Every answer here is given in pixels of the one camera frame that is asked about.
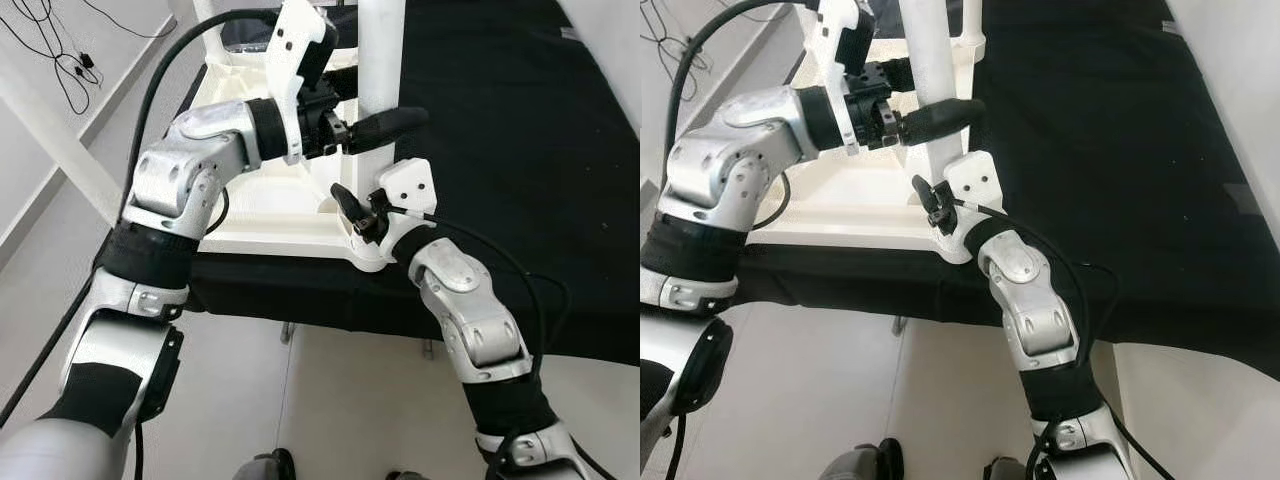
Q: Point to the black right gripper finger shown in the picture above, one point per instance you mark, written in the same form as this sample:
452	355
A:
347	203
928	195

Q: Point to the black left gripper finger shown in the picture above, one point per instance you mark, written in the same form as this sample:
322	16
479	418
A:
390	125
342	82
940	120
897	73

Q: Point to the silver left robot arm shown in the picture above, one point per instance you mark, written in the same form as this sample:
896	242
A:
740	150
180	170

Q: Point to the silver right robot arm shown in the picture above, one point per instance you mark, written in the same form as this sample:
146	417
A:
470	310
1030	300

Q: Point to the thin metal table leg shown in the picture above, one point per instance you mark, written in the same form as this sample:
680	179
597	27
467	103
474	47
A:
288	332
900	325

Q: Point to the black tablecloth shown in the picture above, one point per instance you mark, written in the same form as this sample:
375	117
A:
520	150
1100	150

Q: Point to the small grey tape patch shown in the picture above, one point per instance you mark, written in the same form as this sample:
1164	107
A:
1176	25
571	35
1246	201

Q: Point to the small black power adapter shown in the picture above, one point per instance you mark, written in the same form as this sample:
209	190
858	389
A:
89	60

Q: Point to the dark right robot foot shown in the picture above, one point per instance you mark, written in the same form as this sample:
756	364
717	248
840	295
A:
1005	470
408	476

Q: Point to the dark robot foot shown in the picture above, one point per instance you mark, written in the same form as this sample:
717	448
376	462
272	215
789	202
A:
865	462
408	476
1005	470
268	467

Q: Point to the dark left robot foot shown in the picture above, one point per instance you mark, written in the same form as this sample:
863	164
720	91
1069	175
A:
865	462
268	467

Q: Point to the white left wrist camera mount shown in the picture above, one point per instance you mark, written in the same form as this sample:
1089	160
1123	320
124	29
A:
290	50
830	40

